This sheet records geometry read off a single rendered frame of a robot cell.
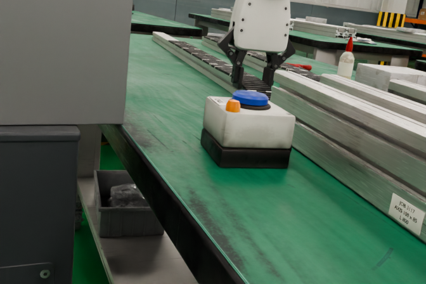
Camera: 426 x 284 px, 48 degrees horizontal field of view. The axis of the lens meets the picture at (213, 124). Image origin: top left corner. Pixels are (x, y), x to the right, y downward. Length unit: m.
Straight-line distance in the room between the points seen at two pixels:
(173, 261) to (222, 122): 0.95
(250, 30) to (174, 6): 11.31
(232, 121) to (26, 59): 0.25
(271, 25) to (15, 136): 0.47
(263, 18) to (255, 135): 0.37
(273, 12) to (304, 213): 0.48
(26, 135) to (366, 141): 0.37
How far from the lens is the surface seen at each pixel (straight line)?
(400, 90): 0.75
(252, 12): 0.83
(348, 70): 1.30
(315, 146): 0.56
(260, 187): 0.46
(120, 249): 1.45
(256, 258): 0.34
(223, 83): 0.96
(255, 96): 0.52
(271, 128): 0.50
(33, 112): 0.60
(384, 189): 0.46
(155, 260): 1.41
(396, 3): 8.79
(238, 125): 0.49
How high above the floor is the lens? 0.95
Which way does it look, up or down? 15 degrees down
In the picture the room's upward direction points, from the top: 7 degrees clockwise
